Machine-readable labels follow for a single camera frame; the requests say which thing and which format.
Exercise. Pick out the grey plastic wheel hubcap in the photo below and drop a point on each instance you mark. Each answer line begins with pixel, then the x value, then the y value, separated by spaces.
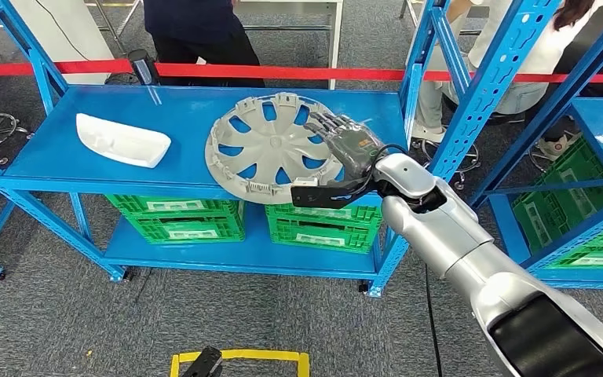
pixel 270 143

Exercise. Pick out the black barrier post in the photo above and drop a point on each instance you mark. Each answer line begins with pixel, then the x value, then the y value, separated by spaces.
pixel 143 67

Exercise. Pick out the yellow floor tape square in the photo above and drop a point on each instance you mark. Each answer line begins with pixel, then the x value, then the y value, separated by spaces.
pixel 260 355

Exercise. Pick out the white plastic mirror cover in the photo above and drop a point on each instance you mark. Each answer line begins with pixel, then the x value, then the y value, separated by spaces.
pixel 124 143

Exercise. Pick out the white desk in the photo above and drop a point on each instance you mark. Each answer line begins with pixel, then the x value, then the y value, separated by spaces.
pixel 62 47

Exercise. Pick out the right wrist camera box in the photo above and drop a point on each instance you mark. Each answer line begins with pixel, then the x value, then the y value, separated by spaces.
pixel 322 196

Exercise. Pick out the white table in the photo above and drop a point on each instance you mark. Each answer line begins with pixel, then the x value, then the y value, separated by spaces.
pixel 336 52

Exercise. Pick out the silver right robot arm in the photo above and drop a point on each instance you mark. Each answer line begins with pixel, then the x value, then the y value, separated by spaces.
pixel 447 229

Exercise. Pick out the grey metal frame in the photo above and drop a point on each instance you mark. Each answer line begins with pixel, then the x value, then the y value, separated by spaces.
pixel 106 26

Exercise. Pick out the red barrier tape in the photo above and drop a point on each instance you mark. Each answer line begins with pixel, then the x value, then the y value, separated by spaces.
pixel 306 72

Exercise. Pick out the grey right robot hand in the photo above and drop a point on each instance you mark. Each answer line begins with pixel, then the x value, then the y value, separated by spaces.
pixel 356 148

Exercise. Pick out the black robot body part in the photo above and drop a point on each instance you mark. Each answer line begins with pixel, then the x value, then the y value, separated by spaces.
pixel 202 363

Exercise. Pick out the person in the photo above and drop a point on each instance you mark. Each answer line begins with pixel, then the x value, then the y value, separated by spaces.
pixel 551 52
pixel 593 83
pixel 202 31

